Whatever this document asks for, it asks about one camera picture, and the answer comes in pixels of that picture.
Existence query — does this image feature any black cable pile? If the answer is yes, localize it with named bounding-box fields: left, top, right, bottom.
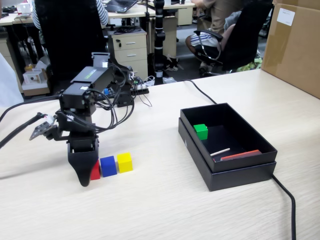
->
left=113, top=24, right=142, bottom=36

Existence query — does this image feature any black open box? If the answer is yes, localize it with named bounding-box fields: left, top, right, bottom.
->
left=177, top=117, right=277, bottom=193

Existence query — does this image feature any person in striped shirt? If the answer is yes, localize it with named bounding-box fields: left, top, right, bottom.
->
left=31, top=0, right=110, bottom=32

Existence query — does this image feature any person in striped shorts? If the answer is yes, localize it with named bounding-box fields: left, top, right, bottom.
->
left=184, top=0, right=243, bottom=76

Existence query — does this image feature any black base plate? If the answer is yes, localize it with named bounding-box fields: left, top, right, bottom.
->
left=129, top=87, right=151, bottom=96

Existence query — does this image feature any green wooden cube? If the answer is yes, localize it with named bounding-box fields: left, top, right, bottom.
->
left=193, top=123, right=209, bottom=141

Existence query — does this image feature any red wooden cube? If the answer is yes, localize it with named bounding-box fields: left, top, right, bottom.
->
left=89, top=159, right=102, bottom=181

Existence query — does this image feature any blue wooden cube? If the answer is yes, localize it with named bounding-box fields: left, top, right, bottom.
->
left=99, top=155, right=118, bottom=178

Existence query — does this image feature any pale wooden stick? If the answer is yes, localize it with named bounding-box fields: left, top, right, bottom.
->
left=210, top=147, right=231, bottom=157

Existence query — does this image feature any thick black camera cable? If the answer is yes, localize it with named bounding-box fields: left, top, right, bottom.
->
left=0, top=95, right=62, bottom=151

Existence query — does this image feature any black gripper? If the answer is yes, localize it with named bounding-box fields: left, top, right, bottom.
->
left=56, top=111, right=101, bottom=188

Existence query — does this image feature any black and white bag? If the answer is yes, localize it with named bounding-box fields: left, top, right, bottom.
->
left=163, top=55, right=185, bottom=72

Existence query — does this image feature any black pole with white rings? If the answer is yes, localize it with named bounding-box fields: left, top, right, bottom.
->
left=152, top=0, right=167, bottom=87

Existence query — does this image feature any small white box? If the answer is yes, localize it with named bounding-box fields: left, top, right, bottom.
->
left=23, top=71, right=43, bottom=85

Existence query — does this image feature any beige drawer cabinet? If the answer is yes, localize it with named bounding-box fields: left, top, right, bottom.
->
left=175, top=6, right=194, bottom=27
left=0, top=37, right=22, bottom=77
left=111, top=27, right=149, bottom=81

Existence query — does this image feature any dark open laptop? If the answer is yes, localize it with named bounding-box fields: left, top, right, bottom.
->
left=104, top=0, right=139, bottom=14

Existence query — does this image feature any green patterned fabric bag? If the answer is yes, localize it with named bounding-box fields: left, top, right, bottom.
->
left=234, top=56, right=263, bottom=73

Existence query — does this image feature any yellow wooden cube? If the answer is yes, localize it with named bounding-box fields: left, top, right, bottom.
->
left=116, top=152, right=133, bottom=174

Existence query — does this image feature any person in white shirt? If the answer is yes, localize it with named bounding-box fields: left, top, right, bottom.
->
left=0, top=51, right=25, bottom=108

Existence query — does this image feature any motor driver circuit board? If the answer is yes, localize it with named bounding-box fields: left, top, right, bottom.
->
left=132, top=76, right=149, bottom=92

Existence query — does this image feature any beige office desk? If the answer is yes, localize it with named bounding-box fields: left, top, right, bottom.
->
left=0, top=12, right=38, bottom=26
left=106, top=1, right=197, bottom=19

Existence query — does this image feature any black cardboard box tray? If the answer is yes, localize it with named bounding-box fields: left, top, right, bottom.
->
left=179, top=102, right=279, bottom=173

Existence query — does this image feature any black armrest office chair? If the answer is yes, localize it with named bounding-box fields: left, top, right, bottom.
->
left=193, top=0, right=275, bottom=77

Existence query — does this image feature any black arm wire bundle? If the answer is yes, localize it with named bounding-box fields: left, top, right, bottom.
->
left=93, top=62, right=136, bottom=131

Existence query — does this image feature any black high-back office chair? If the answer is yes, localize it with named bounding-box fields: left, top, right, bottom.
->
left=34, top=0, right=110, bottom=95

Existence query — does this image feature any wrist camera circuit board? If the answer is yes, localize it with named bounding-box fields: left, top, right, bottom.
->
left=29, top=116, right=60, bottom=142

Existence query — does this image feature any large brown cardboard box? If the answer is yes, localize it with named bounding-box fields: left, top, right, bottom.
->
left=260, top=0, right=320, bottom=100

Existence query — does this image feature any thick black power cable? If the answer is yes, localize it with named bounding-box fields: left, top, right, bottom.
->
left=179, top=78, right=297, bottom=240

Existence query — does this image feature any low cardboard carton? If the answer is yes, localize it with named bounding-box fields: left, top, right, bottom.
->
left=21, top=67, right=51, bottom=97

